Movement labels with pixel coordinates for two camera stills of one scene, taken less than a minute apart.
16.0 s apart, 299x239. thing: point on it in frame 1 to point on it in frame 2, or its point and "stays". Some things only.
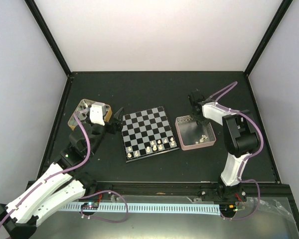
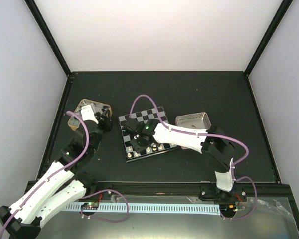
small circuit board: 92,205 stays
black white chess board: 147,133 stays
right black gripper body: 199,119 to 141,146
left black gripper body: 113,128 to 107,126
